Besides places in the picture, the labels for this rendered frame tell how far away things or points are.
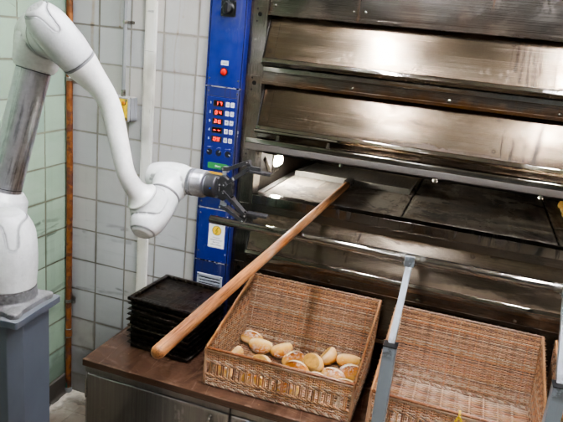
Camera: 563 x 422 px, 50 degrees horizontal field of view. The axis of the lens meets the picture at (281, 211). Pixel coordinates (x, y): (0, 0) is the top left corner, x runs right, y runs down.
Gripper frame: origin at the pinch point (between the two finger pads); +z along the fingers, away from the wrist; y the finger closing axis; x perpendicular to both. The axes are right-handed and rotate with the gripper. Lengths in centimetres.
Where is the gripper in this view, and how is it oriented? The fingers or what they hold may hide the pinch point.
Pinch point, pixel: (266, 195)
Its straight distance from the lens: 190.3
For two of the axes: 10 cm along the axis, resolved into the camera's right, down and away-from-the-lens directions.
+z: 9.4, 1.8, -2.8
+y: -1.0, 9.6, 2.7
